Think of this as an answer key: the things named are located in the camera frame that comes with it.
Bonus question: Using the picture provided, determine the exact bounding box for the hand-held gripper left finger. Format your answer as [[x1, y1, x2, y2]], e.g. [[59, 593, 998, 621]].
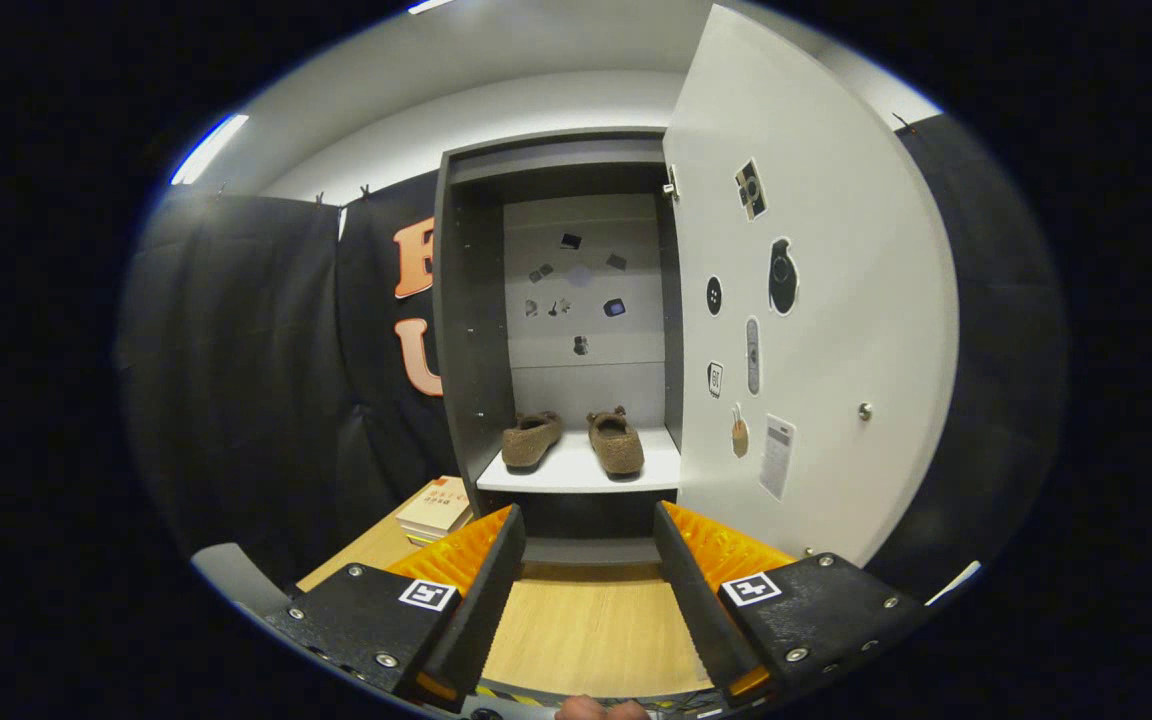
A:
[[264, 503, 527, 713]]

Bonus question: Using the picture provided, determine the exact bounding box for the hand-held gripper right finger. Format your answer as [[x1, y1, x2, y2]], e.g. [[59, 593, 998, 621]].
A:
[[652, 500, 927, 707]]

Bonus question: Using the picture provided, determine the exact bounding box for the brown fuzzy shoe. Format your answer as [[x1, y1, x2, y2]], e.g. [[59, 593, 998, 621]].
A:
[[586, 405, 647, 477], [501, 410, 565, 471]]

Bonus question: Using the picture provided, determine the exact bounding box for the dark grey shoe cabinet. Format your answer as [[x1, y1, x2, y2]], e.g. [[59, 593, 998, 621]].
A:
[[431, 127, 687, 566]]

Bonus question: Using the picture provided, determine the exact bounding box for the beige shoe cabinet door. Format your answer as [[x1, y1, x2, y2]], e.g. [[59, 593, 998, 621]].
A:
[[661, 3, 962, 569]]

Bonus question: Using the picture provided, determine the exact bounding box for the beige cover book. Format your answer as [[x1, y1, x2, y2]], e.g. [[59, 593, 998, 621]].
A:
[[396, 476, 474, 536]]

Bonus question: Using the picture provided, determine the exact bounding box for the grey panel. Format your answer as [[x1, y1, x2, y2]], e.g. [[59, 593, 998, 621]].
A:
[[191, 542, 297, 619]]

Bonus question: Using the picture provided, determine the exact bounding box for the black backdrop cloth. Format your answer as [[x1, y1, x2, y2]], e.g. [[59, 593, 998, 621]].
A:
[[116, 115, 1067, 606]]

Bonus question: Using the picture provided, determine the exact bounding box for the narrow ceiling light panel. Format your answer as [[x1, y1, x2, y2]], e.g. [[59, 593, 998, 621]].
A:
[[169, 113, 250, 186]]

